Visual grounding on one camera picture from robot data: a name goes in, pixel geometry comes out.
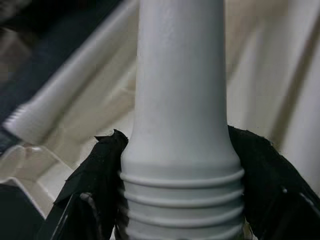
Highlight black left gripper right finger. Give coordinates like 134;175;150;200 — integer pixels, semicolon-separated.
227;124;320;240

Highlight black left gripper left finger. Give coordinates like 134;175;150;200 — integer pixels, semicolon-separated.
46;128;130;240

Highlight white plastic table leg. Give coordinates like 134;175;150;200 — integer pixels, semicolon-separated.
119;0;247;240
2;0;141;146

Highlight white children table top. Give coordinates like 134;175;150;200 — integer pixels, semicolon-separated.
0;0;320;221

